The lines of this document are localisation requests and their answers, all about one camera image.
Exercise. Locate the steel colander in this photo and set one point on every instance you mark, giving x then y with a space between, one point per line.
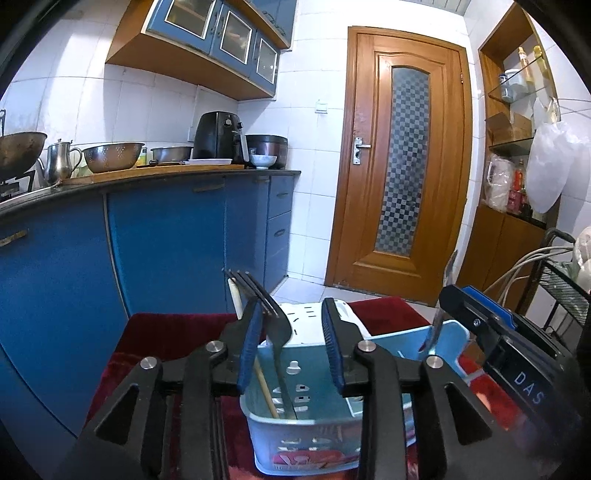
113 158

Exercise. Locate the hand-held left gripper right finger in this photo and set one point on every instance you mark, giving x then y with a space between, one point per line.
332 350

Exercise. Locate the dark rice cooker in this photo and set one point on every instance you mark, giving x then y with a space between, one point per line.
272 147

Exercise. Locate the cardboard box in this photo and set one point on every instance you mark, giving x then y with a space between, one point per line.
508 128

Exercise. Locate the red floral blanket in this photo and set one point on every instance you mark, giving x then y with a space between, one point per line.
152 332

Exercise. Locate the steel knife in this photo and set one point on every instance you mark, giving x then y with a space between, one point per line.
436 323

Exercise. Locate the yellow oil bottle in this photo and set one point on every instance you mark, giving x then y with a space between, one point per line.
525 67
539 62

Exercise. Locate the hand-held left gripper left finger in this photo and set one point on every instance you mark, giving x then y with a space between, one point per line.
247 350

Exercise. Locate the wooden chopstick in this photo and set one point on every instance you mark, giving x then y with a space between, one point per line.
267 390

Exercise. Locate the yellow green bottle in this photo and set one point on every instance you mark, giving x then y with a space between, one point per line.
143 157

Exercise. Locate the wooden cutting board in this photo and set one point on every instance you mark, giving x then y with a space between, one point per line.
138 170

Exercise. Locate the wooden shelf unit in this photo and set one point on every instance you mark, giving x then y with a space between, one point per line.
489 240

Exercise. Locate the wooden door with glass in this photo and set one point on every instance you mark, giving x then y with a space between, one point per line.
364 184

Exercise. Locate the large steel fork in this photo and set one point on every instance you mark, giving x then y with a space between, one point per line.
277 323

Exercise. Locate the clear plastic bag bundle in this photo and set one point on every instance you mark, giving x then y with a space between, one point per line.
497 182

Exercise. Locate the white lidded jar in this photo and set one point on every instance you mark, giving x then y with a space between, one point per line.
511 86

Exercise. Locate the blue kitchen base cabinets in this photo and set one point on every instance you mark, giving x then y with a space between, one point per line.
161 249

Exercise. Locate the black air fryer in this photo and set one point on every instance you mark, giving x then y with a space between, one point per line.
214 138

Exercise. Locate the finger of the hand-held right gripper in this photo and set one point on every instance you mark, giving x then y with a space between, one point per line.
489 302
461 304

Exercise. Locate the dark steel wok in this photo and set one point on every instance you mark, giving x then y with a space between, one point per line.
18 152

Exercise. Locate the blue wall cabinet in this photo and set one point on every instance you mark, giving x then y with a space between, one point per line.
221 32

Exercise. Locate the steel pitcher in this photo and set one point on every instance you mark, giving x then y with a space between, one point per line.
57 161

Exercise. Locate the white tray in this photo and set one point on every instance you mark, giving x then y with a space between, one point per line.
207 161

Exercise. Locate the white wall switch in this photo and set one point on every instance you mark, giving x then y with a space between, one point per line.
322 107

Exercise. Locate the red label bottle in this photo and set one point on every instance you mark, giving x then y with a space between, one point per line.
518 191

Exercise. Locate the light blue utensil box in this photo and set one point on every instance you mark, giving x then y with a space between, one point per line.
304 369

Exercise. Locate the steel basin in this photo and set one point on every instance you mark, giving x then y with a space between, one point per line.
171 154

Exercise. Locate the crumpled white bag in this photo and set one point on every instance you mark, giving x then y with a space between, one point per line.
584 258

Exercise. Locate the gas stove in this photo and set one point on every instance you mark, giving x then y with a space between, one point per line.
14 187

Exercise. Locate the small hanging plastic bag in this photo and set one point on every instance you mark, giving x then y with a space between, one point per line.
547 110

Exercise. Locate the large white plastic bag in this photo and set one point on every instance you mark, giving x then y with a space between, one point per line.
551 166

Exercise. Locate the white bowl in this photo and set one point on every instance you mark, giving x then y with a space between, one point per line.
263 161

